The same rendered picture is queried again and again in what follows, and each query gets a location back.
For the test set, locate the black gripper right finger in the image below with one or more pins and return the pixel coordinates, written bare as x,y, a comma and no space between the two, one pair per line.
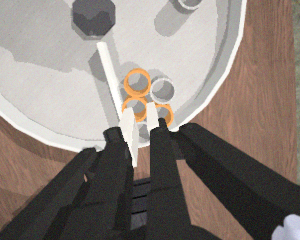
266,204

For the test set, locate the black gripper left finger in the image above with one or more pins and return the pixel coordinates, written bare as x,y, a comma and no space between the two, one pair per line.
108,197

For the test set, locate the grey hollow cylinder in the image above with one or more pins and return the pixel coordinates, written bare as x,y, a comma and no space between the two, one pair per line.
166,99
143,138
180,7

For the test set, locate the orange hollow cylinder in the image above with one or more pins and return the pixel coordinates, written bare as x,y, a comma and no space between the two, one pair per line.
136,93
138,116
169,117

